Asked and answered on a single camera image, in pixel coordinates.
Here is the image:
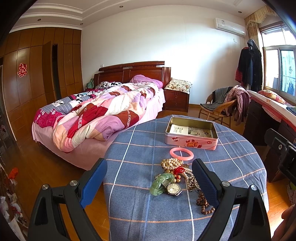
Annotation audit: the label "mauve garment on chair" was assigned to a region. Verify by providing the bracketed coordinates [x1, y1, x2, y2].
[224, 85, 250, 125]

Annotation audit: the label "small pearl necklace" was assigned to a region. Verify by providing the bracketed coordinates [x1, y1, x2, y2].
[181, 166, 201, 192]

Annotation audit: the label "hanging dark coats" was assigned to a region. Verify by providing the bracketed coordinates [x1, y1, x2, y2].
[235, 39, 263, 92]

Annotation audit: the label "floral pillow on desk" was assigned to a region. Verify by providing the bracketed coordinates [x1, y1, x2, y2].
[257, 90, 287, 104]

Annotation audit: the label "beige curtain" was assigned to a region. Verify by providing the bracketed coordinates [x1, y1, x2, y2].
[245, 6, 278, 51]

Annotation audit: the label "blue plaid tablecloth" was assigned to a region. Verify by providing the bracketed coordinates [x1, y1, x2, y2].
[102, 114, 270, 241]

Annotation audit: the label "pink bangle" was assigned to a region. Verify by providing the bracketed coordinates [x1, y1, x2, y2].
[170, 147, 194, 161]

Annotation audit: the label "wicker chair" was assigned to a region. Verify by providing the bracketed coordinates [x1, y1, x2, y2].
[198, 99, 237, 128]

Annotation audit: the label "brown wooden bead necklace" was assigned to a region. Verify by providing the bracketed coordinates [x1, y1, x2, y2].
[196, 191, 216, 215]

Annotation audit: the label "golden pearl necklace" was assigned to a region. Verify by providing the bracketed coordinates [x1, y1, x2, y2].
[160, 158, 184, 174]

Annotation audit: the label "pink patchwork quilt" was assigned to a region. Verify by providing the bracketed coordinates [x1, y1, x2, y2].
[34, 82, 160, 153]

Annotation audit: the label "purple pillow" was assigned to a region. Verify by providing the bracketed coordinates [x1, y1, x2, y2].
[130, 75, 163, 89]

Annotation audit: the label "red knot charm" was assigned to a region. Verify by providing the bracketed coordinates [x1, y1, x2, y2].
[173, 166, 185, 175]

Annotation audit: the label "floral cushion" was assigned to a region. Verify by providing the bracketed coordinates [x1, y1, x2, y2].
[165, 78, 192, 94]

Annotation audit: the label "pink tin box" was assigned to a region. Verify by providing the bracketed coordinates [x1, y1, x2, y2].
[165, 117, 218, 151]

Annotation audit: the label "white air conditioner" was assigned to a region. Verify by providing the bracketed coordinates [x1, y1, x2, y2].
[214, 18, 246, 37]

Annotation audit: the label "grey garment on chair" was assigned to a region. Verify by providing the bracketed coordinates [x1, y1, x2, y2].
[201, 86, 232, 111]

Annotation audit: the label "bed with wooden headboard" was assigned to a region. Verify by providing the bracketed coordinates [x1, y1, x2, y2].
[32, 61, 171, 170]

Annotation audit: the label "wooden nightstand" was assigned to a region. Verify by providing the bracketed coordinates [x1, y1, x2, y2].
[164, 89, 190, 113]

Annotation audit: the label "silver wrist watch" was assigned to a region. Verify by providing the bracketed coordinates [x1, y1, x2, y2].
[162, 180, 182, 196]

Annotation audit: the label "wooden wardrobe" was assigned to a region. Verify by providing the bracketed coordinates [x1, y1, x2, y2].
[1, 28, 83, 141]

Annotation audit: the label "dark desk with bedding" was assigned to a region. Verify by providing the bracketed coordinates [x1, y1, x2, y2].
[243, 90, 295, 183]

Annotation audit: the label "green jade bracelet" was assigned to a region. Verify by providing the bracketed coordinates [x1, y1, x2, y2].
[149, 172, 176, 196]

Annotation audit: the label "window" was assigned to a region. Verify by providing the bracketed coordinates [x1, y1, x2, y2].
[259, 21, 295, 103]

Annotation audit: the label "right hand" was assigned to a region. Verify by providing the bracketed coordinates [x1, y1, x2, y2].
[271, 205, 294, 241]

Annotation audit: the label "red double happiness sticker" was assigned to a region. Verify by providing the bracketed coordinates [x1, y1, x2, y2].
[17, 63, 28, 78]

